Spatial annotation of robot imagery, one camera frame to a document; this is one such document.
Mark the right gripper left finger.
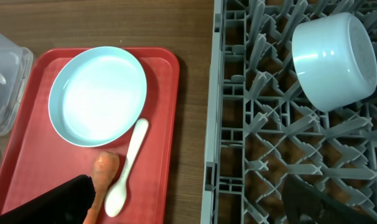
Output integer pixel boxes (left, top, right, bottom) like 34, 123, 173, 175
0, 175, 96, 224

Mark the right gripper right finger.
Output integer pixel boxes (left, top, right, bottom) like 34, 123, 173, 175
282, 175, 377, 224

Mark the large light blue plate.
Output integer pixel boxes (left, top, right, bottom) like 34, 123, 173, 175
48, 47, 147, 147

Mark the white plastic spoon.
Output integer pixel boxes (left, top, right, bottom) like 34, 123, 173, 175
105, 118, 149, 217

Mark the grey dishwasher rack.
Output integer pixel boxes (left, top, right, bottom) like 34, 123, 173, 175
201, 0, 377, 223

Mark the clear plastic bin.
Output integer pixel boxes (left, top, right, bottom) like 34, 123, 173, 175
0, 33, 34, 136

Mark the red serving tray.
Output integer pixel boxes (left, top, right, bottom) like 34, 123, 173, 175
0, 47, 180, 223

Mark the orange carrot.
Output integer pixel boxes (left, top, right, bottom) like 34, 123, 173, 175
83, 152, 119, 224

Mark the small light blue bowl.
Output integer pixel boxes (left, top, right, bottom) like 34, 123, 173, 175
292, 12, 377, 112

